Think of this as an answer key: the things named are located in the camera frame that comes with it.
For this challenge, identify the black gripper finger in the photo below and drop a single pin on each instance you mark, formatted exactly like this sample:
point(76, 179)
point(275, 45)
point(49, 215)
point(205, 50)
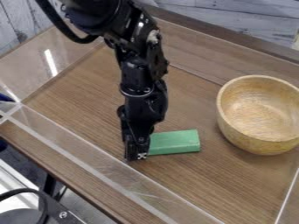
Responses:
point(136, 147)

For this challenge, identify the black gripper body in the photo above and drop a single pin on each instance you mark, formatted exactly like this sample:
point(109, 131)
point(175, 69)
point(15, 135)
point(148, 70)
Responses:
point(141, 112)

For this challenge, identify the green rectangular block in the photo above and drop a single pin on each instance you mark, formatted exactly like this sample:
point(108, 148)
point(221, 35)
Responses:
point(175, 142)

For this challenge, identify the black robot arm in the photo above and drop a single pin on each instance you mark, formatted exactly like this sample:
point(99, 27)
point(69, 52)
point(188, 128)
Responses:
point(131, 33)

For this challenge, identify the light wooden bowl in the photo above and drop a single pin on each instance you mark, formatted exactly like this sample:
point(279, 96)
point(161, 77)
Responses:
point(257, 114)

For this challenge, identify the black table leg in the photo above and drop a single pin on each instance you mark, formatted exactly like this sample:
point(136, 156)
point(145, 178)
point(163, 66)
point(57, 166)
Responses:
point(49, 184)

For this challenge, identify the clear acrylic tray wall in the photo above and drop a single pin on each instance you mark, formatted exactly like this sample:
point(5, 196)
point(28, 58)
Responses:
point(61, 124)

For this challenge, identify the grey metal base plate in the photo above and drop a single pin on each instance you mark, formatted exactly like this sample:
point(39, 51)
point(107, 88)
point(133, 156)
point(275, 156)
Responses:
point(51, 214)

